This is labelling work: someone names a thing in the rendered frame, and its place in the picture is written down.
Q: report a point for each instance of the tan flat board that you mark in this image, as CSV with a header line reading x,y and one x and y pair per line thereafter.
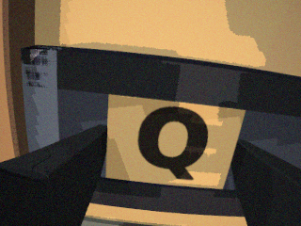
x,y
59,60

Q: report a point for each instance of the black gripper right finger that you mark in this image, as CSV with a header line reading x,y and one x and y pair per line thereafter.
x,y
269,188

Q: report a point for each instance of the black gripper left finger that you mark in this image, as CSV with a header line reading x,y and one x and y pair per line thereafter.
x,y
53,186

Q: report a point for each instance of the tan tile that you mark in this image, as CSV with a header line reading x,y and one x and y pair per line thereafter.
x,y
170,143

